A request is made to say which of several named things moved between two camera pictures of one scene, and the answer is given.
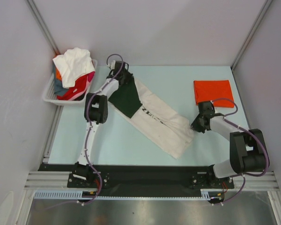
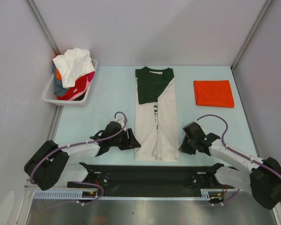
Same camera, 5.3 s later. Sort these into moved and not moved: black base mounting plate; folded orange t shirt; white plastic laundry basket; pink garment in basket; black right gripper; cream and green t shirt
Moved: black right gripper; cream and green t shirt
Not moved: black base mounting plate; folded orange t shirt; white plastic laundry basket; pink garment in basket
